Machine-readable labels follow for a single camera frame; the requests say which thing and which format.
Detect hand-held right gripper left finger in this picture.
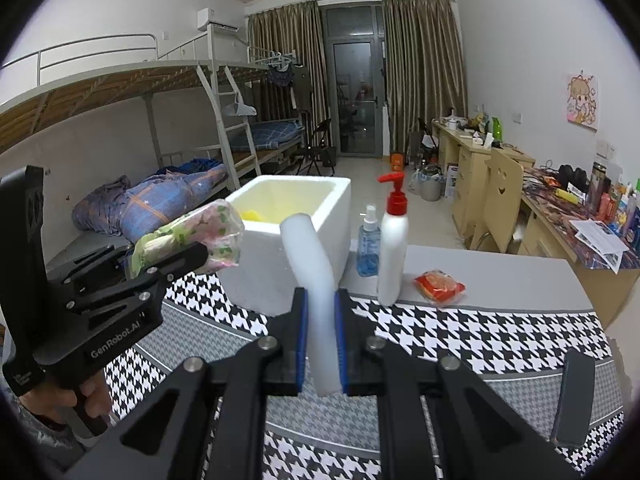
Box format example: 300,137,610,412
64,287,308,480

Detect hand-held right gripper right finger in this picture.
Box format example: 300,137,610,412
334,287,581,480

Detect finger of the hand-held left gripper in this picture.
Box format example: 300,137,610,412
65,241,210,311
46,245,132,286

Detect green pink floral packet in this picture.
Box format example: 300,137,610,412
131,199,246,277

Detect white foam strip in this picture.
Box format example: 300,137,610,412
280,212,343,396

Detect white foam box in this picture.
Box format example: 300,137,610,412
220,175,352,317

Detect person's left forearm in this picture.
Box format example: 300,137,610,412
0,375,86,476

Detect person's left hand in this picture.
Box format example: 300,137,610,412
20,360,113,436

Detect blue checked bedding bundle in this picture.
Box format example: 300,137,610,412
71,162,228,243

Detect blue spray bottle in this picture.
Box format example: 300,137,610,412
356,205,382,277

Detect white pump lotion bottle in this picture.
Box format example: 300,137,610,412
376,172,408,307

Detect red snack packet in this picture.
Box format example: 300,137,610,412
413,269,466,306

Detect white bunk ladder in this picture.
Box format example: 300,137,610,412
197,62,263,196

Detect houndstooth tablecloth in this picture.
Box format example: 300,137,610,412
102,272,628,480

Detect blue checked mattress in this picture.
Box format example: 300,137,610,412
249,117,303,150

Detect white metal bunk bed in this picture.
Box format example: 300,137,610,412
0,35,321,181

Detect black folding chair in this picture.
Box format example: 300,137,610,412
297,120,337,177

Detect white floor bag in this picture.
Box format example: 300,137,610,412
410,167,446,202

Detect hanging dark clothes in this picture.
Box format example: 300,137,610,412
267,65,306,111

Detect plain wooden desk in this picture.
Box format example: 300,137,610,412
431,120,536,206

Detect wooden chair with smiley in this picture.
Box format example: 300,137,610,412
467,147,526,251

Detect wooden desk with printed cover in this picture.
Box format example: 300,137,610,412
520,167,640,328

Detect black smartphone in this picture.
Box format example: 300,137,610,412
550,349,597,448

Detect white air conditioner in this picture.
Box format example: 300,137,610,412
196,7,241,31

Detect glass balcony door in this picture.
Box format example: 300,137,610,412
320,5,388,158

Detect brown curtain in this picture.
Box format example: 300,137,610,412
247,1,326,161
382,0,468,161

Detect printed paper sheets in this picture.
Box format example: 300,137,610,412
570,217,628,268

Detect black headphones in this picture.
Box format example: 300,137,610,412
556,164,591,193

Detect row of toiletry bottles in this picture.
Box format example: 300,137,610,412
589,160,640,251

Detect cartoon wall poster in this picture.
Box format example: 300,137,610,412
566,71,599,132

